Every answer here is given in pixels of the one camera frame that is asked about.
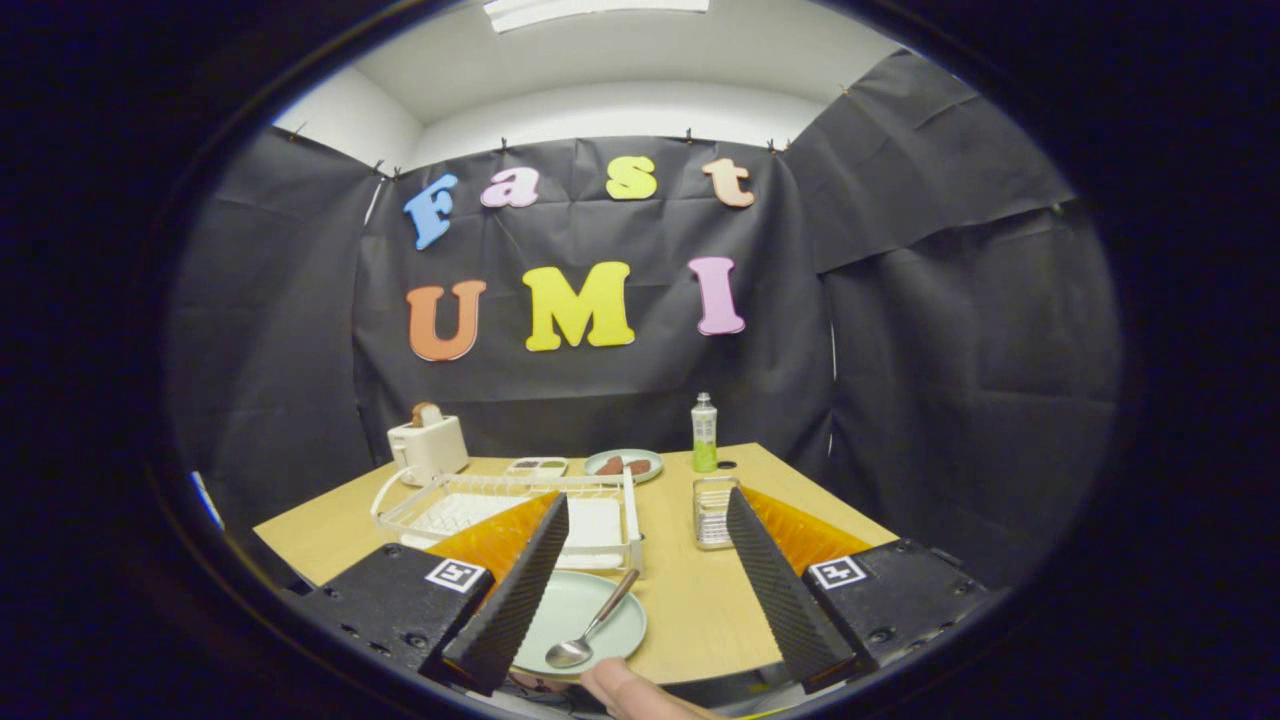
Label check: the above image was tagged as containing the white toaster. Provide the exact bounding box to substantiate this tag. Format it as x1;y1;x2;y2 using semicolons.
387;414;470;487

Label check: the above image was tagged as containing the white dish rack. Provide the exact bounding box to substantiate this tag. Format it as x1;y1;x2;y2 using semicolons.
372;465;646;579

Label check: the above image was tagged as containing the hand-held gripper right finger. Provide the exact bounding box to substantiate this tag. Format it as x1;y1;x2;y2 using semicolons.
725;487;991;694

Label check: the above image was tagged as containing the green drink bottle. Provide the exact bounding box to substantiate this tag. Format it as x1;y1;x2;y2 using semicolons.
691;392;719;474

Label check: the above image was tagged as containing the metal spoon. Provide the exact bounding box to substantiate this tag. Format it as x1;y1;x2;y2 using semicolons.
544;568;641;670

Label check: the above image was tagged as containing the green plate with meat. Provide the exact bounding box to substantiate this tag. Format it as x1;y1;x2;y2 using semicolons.
584;448;664;485

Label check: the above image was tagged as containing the metal wire basket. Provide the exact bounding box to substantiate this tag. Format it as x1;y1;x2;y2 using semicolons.
692;476;743;551

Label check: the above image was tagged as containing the ceiling light panel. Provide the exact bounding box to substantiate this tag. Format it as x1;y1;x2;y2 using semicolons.
483;0;711;34

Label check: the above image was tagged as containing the pale green plate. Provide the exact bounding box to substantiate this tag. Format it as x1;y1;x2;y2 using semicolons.
512;570;649;678

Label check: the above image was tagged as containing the black backdrop cloth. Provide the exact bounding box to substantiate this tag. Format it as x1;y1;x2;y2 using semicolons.
165;50;1126;601

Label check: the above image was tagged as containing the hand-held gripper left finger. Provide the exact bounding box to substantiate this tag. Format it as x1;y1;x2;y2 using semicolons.
295;490;571;698

